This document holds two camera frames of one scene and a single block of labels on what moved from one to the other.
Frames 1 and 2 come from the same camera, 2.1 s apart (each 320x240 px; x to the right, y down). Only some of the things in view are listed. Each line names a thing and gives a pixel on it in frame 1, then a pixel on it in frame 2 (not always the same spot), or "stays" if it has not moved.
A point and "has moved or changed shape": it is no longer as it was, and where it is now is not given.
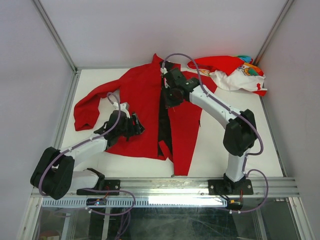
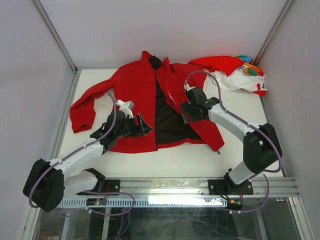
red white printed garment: x=232 y=72 stays
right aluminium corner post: x=272 y=33 stays
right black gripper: x=168 y=103 -> x=184 y=108
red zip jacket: x=139 y=90 has moved or changed shape
